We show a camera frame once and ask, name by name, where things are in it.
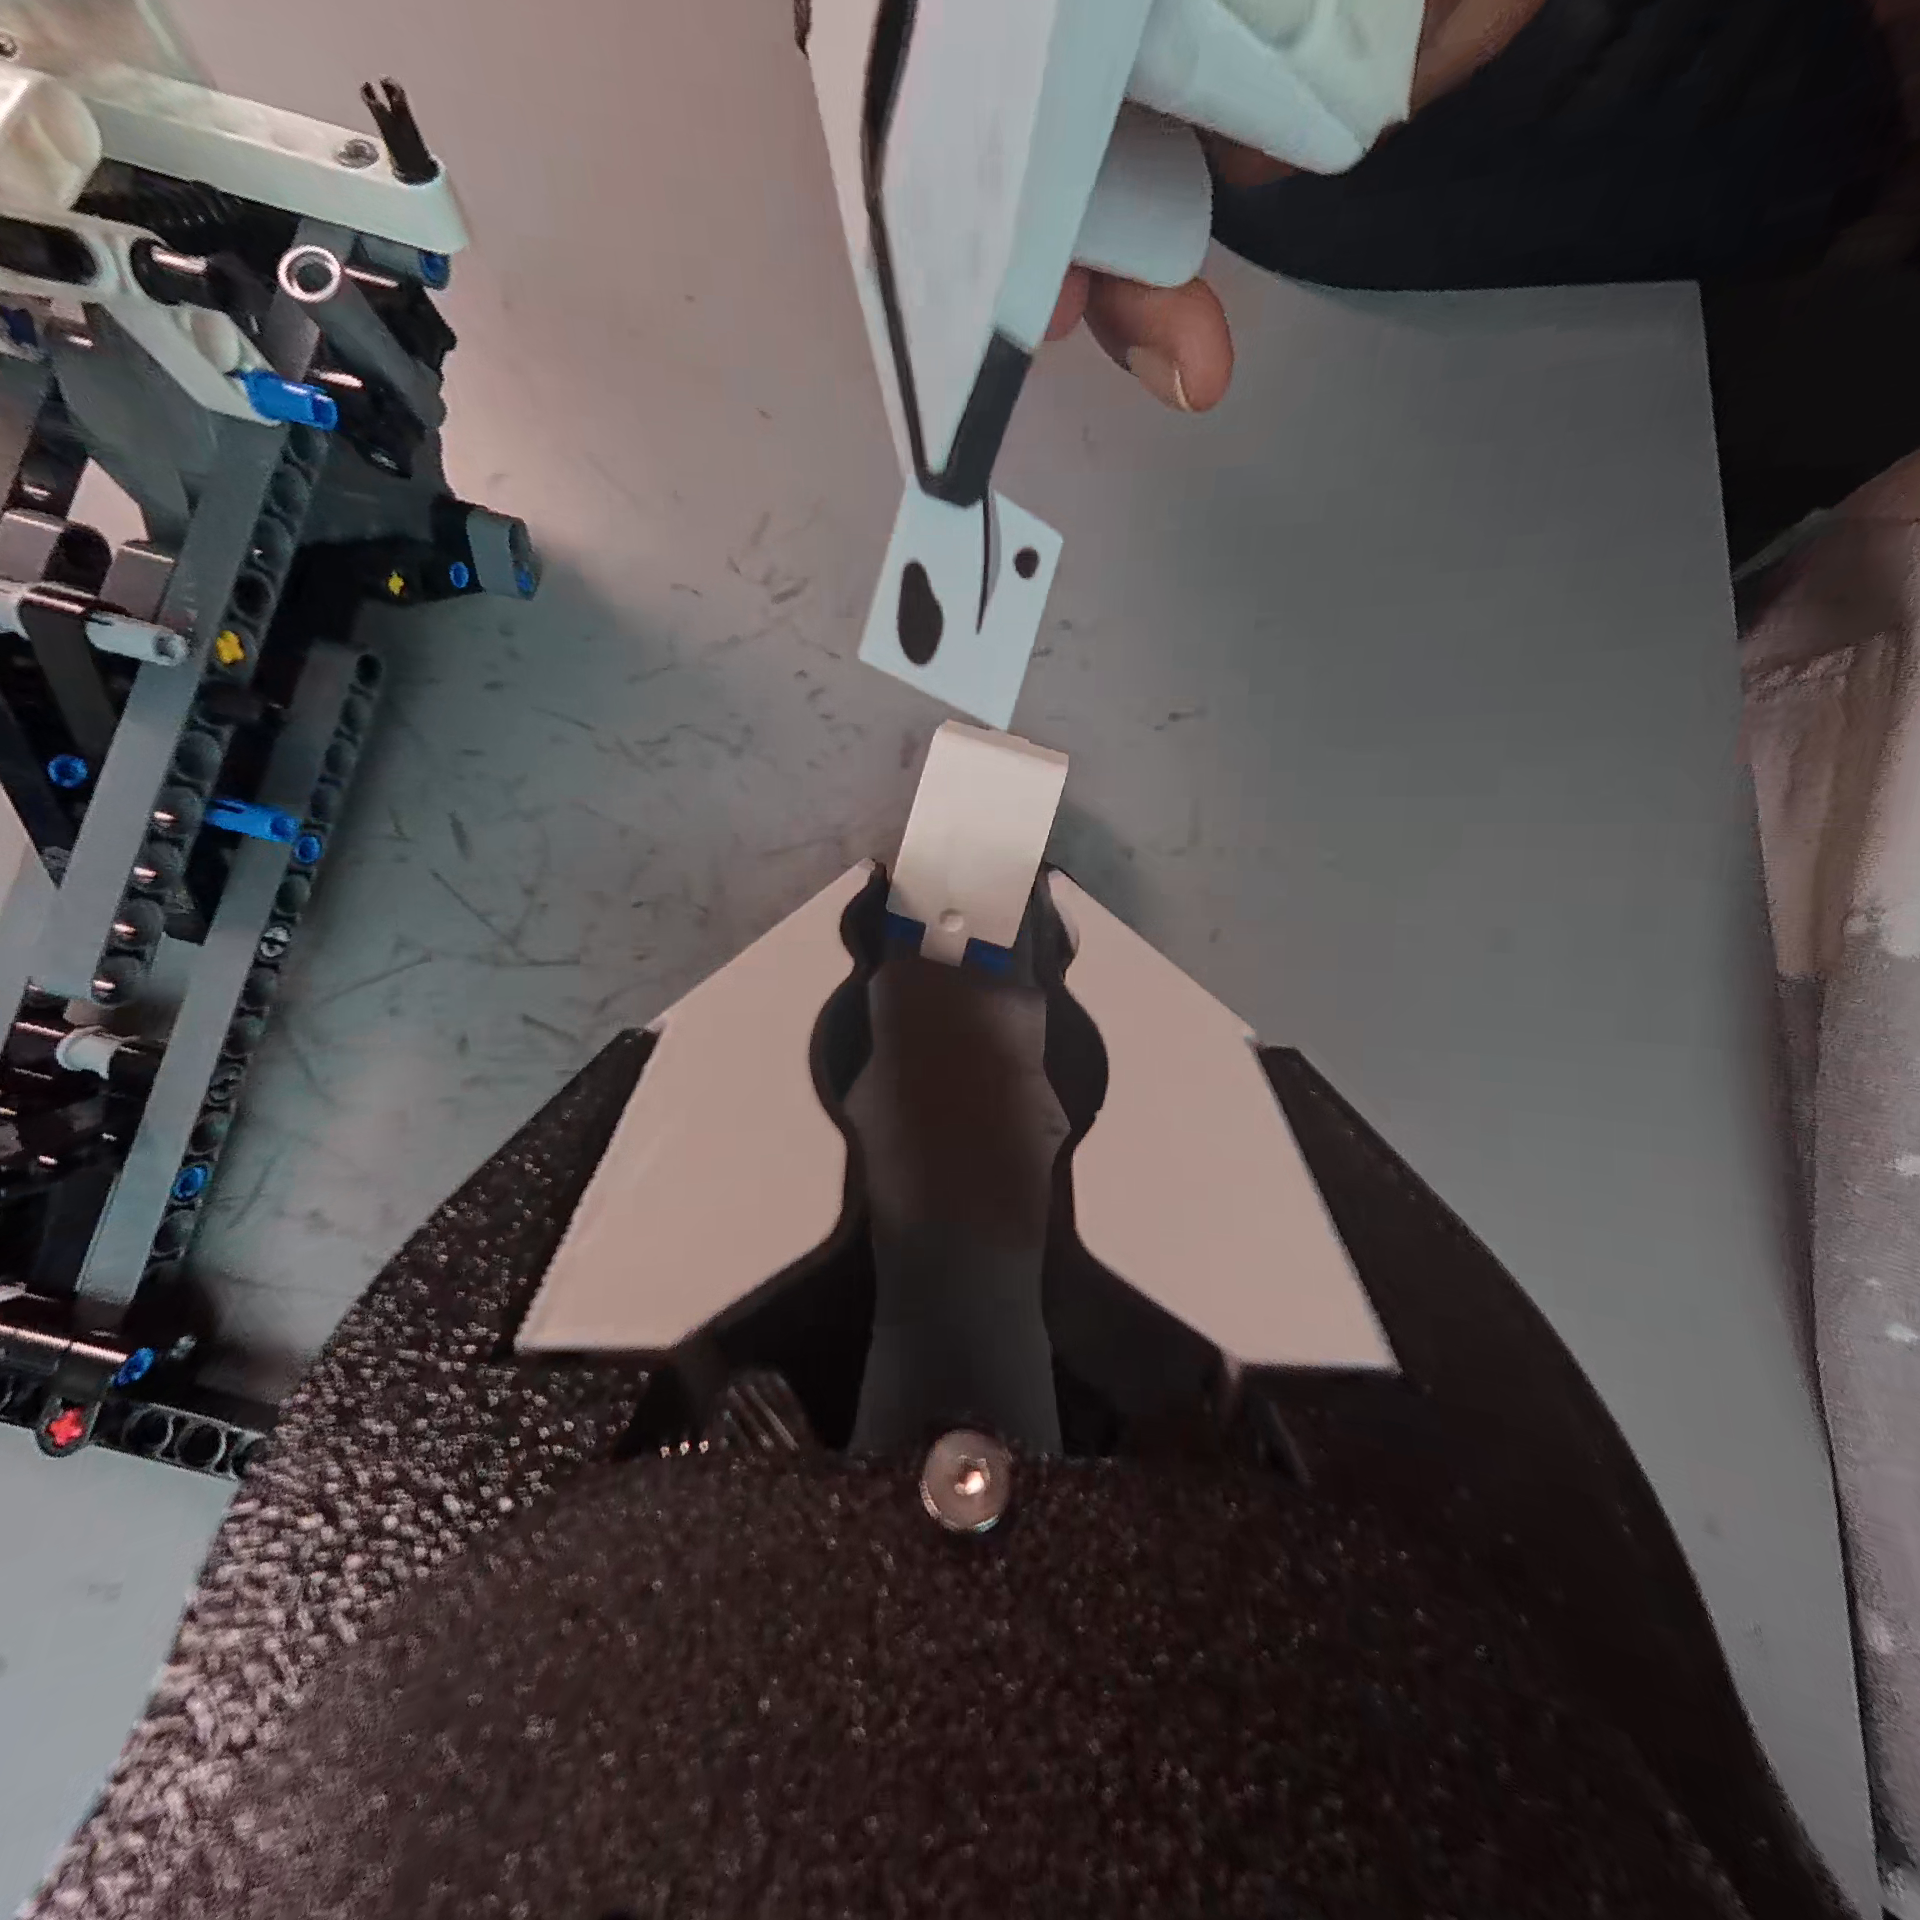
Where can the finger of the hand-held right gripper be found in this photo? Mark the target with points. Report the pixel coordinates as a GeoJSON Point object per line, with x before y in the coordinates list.
{"type": "Point", "coordinates": [839, 119]}
{"type": "Point", "coordinates": [992, 182]}

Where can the white curved brick panel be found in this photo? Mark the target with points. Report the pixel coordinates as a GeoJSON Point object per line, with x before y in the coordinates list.
{"type": "Point", "coordinates": [974, 839]}

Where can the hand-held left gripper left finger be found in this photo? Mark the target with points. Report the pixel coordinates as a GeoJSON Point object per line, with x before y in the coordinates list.
{"type": "Point", "coordinates": [707, 1200]}

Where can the brick-built truck chassis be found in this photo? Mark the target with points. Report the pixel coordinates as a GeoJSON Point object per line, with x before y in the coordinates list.
{"type": "Point", "coordinates": [228, 598]}

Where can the grey bleached hoodie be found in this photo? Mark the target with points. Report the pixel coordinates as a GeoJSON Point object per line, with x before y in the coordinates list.
{"type": "Point", "coordinates": [1845, 1050]}

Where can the person's right hand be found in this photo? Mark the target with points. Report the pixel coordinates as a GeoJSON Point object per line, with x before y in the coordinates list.
{"type": "Point", "coordinates": [1177, 345]}

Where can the grey desk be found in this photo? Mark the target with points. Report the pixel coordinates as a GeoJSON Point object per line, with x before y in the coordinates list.
{"type": "Point", "coordinates": [1425, 748]}

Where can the small peeled sticker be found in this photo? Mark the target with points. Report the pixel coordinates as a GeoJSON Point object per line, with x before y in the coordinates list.
{"type": "Point", "coordinates": [960, 598]}

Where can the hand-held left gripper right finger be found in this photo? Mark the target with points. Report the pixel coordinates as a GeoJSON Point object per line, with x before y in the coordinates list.
{"type": "Point", "coordinates": [1201, 1200]}

